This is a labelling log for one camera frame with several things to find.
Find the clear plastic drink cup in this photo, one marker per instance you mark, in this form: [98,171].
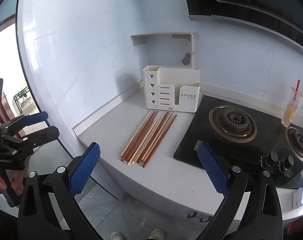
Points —
[290,112]

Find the beige tiled corner shelf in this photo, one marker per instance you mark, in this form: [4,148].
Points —
[194,52]

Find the black stove knob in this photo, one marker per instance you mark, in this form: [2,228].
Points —
[287,166]
[271,161]

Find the person's left shoe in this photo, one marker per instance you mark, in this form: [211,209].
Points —
[119,236]

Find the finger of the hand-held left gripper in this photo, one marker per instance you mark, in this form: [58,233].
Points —
[45,135]
[36,118]

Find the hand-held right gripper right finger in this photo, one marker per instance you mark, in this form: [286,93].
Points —
[214,170]

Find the black glass gas stove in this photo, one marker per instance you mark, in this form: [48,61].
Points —
[264,130]

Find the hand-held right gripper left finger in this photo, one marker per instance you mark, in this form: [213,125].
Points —
[84,170]

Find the grey pipe outlet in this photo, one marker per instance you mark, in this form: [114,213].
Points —
[186,60]

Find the person's shoe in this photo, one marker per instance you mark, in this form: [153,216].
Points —
[156,234]
[119,236]

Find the person's right shoe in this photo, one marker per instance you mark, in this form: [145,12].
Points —
[156,234]

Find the row of wooden chopsticks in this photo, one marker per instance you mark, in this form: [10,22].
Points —
[151,135]

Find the black cabinet hook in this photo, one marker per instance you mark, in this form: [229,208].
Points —
[205,220]
[191,215]

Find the round gas burner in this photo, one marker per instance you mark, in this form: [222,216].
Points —
[300,142]
[232,122]

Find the green metal rack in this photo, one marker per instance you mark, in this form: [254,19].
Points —
[22,97]

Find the white utensil holder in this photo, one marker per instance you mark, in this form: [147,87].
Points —
[186,102]

